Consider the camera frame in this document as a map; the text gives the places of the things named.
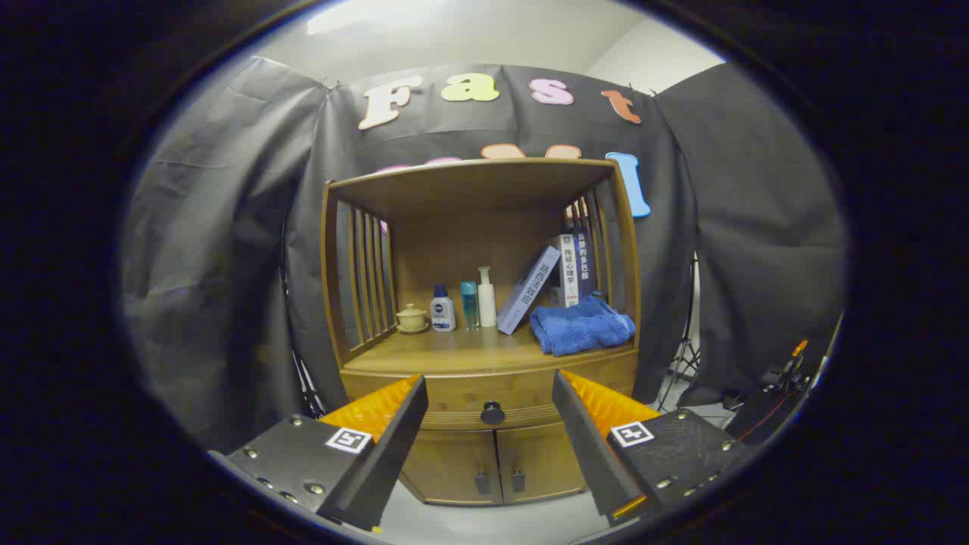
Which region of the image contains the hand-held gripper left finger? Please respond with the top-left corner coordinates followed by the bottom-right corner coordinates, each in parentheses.
top-left (208, 373), bottom-right (429, 532)

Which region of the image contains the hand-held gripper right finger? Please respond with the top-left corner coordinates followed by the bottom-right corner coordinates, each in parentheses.
top-left (551, 369), bottom-right (750, 527)

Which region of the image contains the wooden drawer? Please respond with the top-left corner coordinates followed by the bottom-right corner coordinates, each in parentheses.
top-left (341, 350), bottom-right (639, 432)

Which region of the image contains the wooden cabinet door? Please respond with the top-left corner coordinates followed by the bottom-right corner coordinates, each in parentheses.
top-left (399, 430), bottom-right (503, 506)
top-left (496, 424), bottom-right (599, 502)

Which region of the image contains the wooden countertop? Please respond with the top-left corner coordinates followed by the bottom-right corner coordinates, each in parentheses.
top-left (342, 322), bottom-right (637, 375)

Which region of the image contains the wooden cabinet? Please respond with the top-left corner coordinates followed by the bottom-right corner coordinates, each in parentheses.
top-left (319, 157), bottom-right (643, 506)

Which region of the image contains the black tripod stand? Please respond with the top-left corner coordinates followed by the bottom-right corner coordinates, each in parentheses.
top-left (280, 227), bottom-right (326, 419)
top-left (655, 254), bottom-right (701, 413)

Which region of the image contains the blue folded towel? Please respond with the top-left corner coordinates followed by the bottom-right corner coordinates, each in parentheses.
top-left (529, 292), bottom-right (637, 357)

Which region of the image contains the white bottle with blue cap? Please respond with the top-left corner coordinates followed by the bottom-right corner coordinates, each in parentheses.
top-left (430, 285), bottom-right (457, 333)

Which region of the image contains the lavender book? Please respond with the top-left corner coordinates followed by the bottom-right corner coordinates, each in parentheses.
top-left (496, 244), bottom-right (562, 335)

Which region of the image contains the white pump bottle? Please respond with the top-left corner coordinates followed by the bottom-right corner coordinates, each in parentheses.
top-left (477, 266), bottom-right (497, 329)

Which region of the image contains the white spine book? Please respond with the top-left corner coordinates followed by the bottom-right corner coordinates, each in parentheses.
top-left (550, 233), bottom-right (581, 309)

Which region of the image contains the dark blue book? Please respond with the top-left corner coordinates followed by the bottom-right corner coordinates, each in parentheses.
top-left (573, 229), bottom-right (599, 301)

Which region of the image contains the black device with orange tip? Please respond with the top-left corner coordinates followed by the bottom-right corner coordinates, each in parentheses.
top-left (723, 339), bottom-right (822, 444)

